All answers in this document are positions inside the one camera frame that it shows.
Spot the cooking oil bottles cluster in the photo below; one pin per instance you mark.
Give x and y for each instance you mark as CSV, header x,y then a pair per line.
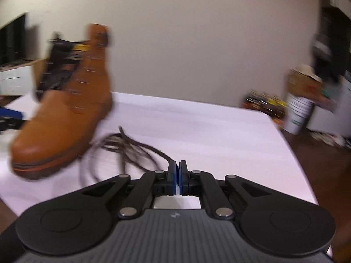
x,y
271,105

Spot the dark brown shoelace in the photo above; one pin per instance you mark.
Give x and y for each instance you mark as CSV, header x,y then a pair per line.
x,y
129,152

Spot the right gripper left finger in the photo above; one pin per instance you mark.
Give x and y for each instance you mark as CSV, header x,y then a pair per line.
x,y
142,193

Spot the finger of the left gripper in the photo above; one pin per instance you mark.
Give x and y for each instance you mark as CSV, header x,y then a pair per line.
x,y
4,112
10,123

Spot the white wooden tv cabinet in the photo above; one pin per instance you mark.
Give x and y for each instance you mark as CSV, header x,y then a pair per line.
x,y
22,79

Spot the black flat television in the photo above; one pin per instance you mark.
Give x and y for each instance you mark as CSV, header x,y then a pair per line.
x,y
13,40

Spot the tan leather boot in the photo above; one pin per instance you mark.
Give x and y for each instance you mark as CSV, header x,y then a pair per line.
x,y
66,119

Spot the brown cardboard box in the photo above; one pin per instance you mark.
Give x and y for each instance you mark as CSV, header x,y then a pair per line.
x,y
303,82

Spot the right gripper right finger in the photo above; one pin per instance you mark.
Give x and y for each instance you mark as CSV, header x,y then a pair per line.
x,y
204,186

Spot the white plastic bucket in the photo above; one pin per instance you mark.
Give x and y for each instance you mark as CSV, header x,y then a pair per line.
x,y
298,109

